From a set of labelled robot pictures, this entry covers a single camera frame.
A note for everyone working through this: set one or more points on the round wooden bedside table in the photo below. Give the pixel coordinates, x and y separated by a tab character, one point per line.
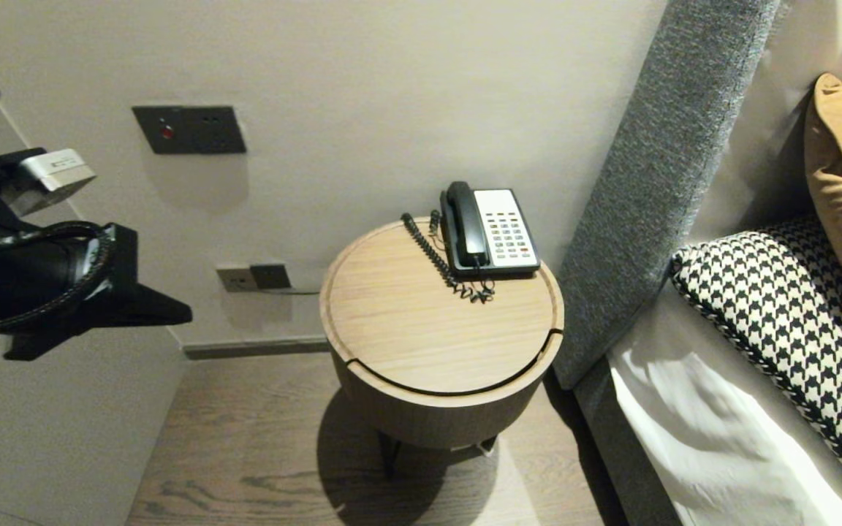
428	420

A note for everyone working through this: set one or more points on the grey baseboard strip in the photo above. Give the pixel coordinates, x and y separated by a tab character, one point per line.
260	346

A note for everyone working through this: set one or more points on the round wooden nightstand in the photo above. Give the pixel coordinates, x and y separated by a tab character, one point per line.
377	314

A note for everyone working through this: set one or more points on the black telephone handset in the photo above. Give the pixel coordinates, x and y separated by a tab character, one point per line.
467	226

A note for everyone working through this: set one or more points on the black and white telephone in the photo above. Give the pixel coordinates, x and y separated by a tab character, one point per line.
505	234

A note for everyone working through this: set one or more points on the grey fabric headboard edge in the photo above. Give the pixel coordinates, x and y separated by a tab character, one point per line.
655	183

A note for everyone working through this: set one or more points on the beige padded headboard panel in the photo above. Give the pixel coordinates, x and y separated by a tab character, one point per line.
757	109

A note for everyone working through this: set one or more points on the black white houndstooth pillow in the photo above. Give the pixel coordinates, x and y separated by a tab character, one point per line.
794	321

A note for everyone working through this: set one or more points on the beige wall socket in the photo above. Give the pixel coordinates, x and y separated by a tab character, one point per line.
235	279

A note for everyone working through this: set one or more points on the dark wall switch panel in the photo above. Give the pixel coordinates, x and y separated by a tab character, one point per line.
194	131

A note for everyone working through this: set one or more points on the black metal nightstand leg frame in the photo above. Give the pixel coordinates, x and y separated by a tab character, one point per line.
389	456

